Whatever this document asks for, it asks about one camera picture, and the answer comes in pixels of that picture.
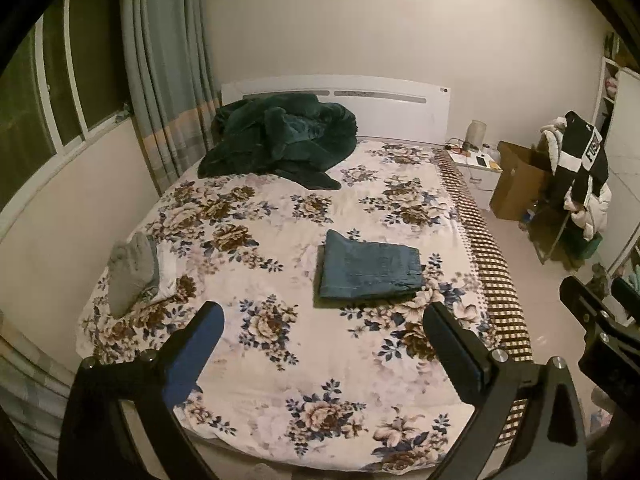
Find blue denim pants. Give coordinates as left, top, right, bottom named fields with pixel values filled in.
left=318, top=229, right=425, bottom=300

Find pale bedside lamp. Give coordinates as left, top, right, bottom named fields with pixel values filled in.
left=467, top=120, right=489, bottom=154

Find white cloth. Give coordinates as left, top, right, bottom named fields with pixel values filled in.
left=141, top=241, right=179, bottom=307

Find metal frame chair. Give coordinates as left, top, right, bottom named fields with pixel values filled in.
left=529, top=195, right=601, bottom=264

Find dark green plush blanket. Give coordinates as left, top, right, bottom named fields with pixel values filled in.
left=197, top=93, right=359, bottom=192

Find grey cloth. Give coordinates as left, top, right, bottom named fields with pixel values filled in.
left=107, top=231, right=161, bottom=319

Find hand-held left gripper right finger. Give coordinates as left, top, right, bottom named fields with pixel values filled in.
left=423, top=302, right=589, bottom=480

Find white open shelf unit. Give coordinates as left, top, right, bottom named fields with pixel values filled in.
left=594, top=34, right=640, bottom=283

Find brown checkered bed sheet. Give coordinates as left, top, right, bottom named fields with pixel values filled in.
left=431, top=146, right=534, bottom=443

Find white bed headboard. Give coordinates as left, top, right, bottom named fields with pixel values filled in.
left=220, top=75, right=452, bottom=144

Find brown cardboard box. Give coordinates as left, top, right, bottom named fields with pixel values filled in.
left=488, top=140, right=553, bottom=221

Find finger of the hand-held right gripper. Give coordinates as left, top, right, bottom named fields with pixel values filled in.
left=610, top=276, right=640, bottom=313
left=558, top=275, right=617, bottom=333

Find grey-green striped curtain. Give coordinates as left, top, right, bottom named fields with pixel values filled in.
left=0, top=332, right=76, bottom=463
left=120, top=0, right=223, bottom=197

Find white framed window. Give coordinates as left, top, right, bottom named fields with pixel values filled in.
left=0, top=0, right=135, bottom=203

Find black and white jacket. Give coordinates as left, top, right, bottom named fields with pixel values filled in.
left=554, top=111, right=610, bottom=211

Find dark plush slippers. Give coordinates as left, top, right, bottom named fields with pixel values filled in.
left=584, top=262, right=611, bottom=297

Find white nightstand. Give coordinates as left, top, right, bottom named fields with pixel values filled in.
left=444, top=142, right=504, bottom=212

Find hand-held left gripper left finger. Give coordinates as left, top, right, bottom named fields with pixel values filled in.
left=57, top=301, right=226, bottom=480

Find green box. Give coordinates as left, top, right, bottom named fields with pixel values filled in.
left=569, top=236, right=604, bottom=262

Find bed with floral sheet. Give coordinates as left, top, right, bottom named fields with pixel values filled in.
left=75, top=137, right=501, bottom=473

